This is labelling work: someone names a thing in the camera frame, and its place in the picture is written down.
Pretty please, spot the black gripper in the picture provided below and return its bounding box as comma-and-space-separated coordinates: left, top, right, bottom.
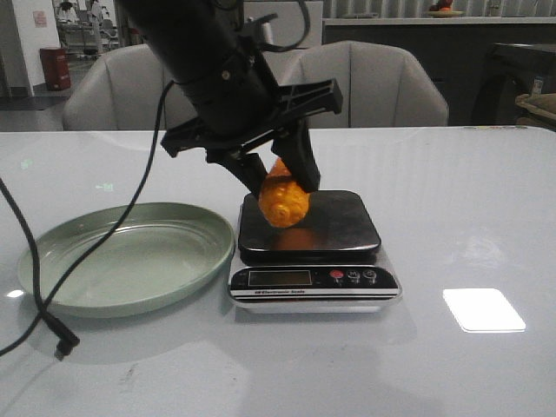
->
161, 43, 342, 197

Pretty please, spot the orange corn cob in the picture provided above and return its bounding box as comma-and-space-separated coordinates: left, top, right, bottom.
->
258, 157, 309, 228

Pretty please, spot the black silver electronic scale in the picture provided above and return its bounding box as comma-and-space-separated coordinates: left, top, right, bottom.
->
228, 190, 402, 314

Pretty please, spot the white drawer cabinet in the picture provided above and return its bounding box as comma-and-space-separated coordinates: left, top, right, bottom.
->
244, 1, 324, 49

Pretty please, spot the right grey upholstered chair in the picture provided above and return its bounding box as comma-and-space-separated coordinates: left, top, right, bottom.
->
281, 41, 449, 129

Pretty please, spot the grey upholstered chair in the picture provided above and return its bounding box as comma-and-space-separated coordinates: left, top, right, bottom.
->
62, 44, 172, 131
281, 41, 449, 129

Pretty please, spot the pale green oval plate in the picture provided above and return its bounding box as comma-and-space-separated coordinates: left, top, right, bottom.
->
36, 202, 235, 318

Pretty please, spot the left grey upholstered chair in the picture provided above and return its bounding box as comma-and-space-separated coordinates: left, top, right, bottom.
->
62, 44, 172, 131

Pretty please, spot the grey counter with white top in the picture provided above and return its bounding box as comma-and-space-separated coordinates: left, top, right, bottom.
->
323, 17, 555, 126

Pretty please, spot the fruit plate on counter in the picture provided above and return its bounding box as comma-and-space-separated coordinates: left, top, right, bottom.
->
427, 0, 463, 18

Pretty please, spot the red trash bin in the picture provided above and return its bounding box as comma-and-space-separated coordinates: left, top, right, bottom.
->
39, 47, 71, 91

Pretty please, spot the dark side table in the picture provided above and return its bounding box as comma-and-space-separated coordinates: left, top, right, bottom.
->
471, 43, 555, 125

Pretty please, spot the beige cushion at right edge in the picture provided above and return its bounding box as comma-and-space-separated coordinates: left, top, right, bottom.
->
515, 93, 556, 131

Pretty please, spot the pink wall notice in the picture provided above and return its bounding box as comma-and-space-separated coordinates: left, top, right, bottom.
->
33, 10, 48, 28

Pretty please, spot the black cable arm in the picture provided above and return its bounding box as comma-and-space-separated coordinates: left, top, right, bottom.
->
0, 80, 175, 362

